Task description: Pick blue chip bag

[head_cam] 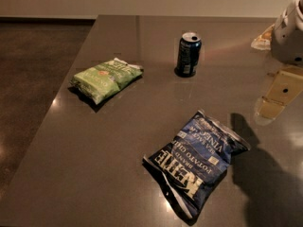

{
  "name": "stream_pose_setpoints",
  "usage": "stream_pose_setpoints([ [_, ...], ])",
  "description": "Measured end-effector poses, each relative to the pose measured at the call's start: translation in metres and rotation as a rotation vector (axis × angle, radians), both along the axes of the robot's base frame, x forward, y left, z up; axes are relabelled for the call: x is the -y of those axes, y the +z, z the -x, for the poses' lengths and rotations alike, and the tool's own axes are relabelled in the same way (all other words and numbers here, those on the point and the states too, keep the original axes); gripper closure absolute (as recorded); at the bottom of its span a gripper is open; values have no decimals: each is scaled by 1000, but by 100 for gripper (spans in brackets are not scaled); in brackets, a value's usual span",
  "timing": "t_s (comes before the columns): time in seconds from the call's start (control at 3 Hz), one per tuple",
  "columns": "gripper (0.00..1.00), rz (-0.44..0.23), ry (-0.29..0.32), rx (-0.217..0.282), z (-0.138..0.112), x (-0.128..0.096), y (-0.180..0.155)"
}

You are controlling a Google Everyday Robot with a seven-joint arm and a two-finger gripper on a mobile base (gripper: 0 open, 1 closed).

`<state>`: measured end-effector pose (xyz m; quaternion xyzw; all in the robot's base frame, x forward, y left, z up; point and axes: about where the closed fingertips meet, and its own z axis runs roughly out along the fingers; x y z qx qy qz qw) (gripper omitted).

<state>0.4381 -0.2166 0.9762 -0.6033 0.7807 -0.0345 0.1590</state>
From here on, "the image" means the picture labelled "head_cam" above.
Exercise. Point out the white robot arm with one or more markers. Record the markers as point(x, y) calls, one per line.
point(284, 39)

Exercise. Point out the dark blue soda can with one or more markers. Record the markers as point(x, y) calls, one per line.
point(188, 54)

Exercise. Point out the blue Kettle chip bag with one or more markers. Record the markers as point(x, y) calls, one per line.
point(192, 164)

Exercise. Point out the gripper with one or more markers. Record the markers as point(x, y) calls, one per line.
point(290, 40)

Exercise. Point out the green Kettle chip bag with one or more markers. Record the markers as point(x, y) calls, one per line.
point(106, 79)

